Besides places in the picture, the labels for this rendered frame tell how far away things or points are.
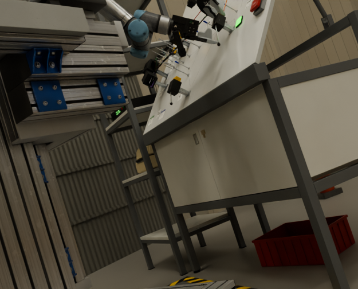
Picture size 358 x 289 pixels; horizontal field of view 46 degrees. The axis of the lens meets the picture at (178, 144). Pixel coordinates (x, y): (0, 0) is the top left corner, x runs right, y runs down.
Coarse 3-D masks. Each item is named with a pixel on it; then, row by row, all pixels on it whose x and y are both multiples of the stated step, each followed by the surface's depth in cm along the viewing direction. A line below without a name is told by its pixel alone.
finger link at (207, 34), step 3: (207, 30) 176; (210, 30) 175; (198, 33) 176; (201, 33) 176; (204, 33) 176; (207, 33) 176; (210, 33) 176; (198, 36) 176; (201, 36) 176; (204, 36) 176; (207, 36) 176; (210, 36) 176; (198, 39) 176; (207, 39) 176; (210, 39) 176; (207, 42) 176; (210, 42) 177; (213, 42) 177; (216, 42) 178
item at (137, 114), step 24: (120, 0) 291; (144, 0) 304; (168, 48) 291; (120, 120) 279; (144, 120) 319; (144, 144) 260; (120, 168) 308; (168, 216) 257; (192, 216) 325; (216, 216) 279; (144, 240) 298; (168, 240) 259; (240, 240) 274
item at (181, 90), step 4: (172, 80) 203; (176, 80) 203; (172, 84) 202; (176, 84) 203; (180, 84) 204; (168, 88) 204; (172, 88) 201; (176, 88) 202; (180, 88) 205; (168, 92) 204; (172, 92) 203; (176, 92) 202; (180, 92) 205; (184, 92) 205; (188, 92) 205
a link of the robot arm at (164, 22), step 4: (164, 16) 176; (160, 20) 174; (164, 20) 174; (168, 20) 174; (160, 24) 174; (164, 24) 174; (168, 24) 175; (160, 28) 175; (164, 28) 175; (168, 28) 175; (160, 32) 177; (164, 32) 176
